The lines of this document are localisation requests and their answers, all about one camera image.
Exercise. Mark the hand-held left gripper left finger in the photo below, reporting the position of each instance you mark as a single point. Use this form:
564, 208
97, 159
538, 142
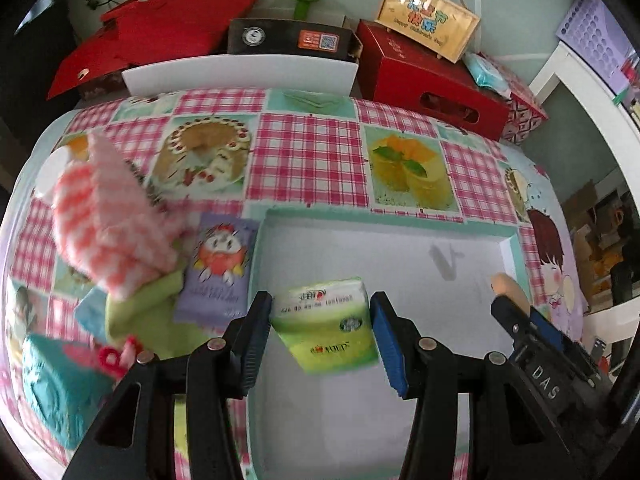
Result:
257, 345

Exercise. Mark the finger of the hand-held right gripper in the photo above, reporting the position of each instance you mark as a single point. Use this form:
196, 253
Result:
512, 322
550, 332

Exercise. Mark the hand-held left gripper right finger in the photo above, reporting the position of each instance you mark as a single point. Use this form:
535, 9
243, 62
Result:
390, 345

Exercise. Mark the green tissue packet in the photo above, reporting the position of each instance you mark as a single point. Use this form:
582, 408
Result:
325, 325

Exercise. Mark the white tray with teal rim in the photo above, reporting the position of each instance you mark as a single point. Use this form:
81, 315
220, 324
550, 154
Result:
380, 250

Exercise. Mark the light green cloth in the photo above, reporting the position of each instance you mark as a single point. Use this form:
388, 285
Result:
145, 305

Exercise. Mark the red knitted octopus toy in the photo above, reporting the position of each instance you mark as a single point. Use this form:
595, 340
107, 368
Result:
117, 357

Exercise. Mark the pink white striped towel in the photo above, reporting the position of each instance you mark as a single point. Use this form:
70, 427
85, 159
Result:
105, 220

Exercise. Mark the purple tissue packet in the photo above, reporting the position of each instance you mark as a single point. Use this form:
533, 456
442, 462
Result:
220, 265

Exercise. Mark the cardboard boxes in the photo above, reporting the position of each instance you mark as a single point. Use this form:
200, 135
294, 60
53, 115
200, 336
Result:
587, 230

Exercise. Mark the printed checkered tablecloth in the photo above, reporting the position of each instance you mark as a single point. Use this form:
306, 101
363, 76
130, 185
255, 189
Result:
300, 155

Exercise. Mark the teal tissue pack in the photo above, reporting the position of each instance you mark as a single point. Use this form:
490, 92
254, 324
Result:
60, 390

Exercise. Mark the leopard print scrunchie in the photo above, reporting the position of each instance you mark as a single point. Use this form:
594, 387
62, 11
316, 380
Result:
137, 175

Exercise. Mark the red white patterned box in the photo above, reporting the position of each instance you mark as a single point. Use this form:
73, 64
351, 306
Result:
525, 105

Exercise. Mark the wet wipes pack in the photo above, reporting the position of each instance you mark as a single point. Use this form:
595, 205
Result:
487, 75

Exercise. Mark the white shelf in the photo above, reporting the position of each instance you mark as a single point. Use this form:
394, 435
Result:
565, 70

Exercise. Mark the red gift box with cutout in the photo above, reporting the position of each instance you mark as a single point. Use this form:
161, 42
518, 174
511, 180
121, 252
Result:
415, 75

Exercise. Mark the white board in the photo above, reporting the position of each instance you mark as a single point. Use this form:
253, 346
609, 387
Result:
240, 72

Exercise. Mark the purple perforated basket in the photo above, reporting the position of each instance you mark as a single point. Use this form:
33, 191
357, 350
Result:
595, 35

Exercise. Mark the black box with orange label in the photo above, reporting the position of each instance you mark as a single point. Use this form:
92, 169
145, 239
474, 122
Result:
290, 40

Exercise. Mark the green dumbbell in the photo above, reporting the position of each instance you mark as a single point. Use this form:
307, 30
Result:
305, 2

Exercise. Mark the black monitor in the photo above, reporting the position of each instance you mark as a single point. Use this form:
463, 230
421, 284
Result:
40, 20

